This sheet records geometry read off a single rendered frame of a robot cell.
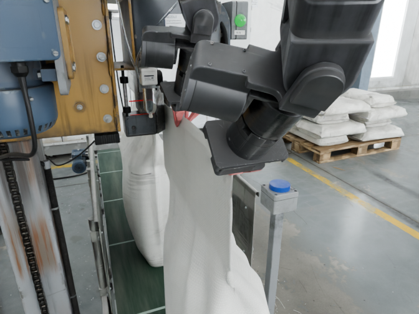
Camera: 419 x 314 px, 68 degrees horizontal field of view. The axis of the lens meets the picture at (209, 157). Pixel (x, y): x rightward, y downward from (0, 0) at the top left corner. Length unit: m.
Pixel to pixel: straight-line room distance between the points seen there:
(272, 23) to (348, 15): 5.39
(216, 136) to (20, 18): 0.32
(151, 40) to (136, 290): 0.93
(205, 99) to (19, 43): 0.32
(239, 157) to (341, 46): 0.19
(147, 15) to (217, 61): 0.52
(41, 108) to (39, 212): 0.41
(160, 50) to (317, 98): 0.37
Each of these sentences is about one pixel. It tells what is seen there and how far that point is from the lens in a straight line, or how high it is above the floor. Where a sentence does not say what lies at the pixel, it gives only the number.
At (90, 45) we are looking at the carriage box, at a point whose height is 1.23.
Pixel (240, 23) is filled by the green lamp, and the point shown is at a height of 1.28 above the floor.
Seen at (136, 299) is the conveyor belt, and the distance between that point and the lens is 1.24.
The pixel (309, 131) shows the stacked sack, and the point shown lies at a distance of 3.47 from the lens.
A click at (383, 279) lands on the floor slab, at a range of 2.08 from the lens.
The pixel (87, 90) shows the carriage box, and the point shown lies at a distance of 0.79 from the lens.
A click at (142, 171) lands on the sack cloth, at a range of 1.14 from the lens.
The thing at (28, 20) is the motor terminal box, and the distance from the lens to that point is 0.54.
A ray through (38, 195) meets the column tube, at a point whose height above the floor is 0.86.
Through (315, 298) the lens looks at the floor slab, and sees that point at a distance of 1.83.
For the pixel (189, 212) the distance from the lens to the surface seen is 0.72.
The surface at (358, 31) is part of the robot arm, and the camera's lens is 0.25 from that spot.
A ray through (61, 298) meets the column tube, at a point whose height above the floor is 0.51.
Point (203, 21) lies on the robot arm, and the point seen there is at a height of 1.27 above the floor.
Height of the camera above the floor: 1.25
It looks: 21 degrees down
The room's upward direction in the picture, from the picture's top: straight up
